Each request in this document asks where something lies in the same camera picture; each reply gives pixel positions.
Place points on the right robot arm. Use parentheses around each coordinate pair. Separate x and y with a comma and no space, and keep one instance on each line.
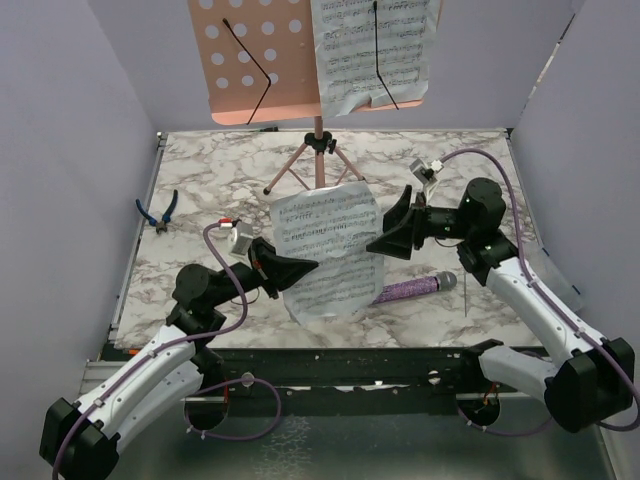
(587,378)

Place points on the purple glitter microphone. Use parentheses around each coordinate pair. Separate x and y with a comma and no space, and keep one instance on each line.
(440,282)

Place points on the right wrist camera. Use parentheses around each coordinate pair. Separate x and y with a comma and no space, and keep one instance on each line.
(427,174)

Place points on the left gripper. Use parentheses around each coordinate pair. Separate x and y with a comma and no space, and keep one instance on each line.
(274,271)

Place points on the pink music stand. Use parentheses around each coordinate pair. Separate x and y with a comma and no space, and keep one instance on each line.
(259,64)

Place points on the sheet music page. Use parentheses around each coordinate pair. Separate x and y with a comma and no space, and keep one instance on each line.
(372,54)
(331,226)

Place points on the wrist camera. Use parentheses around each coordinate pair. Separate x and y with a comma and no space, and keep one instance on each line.
(240,236)
(427,174)

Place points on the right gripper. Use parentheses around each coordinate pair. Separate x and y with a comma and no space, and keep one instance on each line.
(398,241)

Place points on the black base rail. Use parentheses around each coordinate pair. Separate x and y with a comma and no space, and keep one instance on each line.
(441,371)

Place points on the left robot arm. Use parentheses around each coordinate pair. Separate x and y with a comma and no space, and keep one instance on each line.
(84,439)

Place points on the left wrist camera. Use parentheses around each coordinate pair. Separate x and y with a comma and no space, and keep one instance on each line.
(240,236)

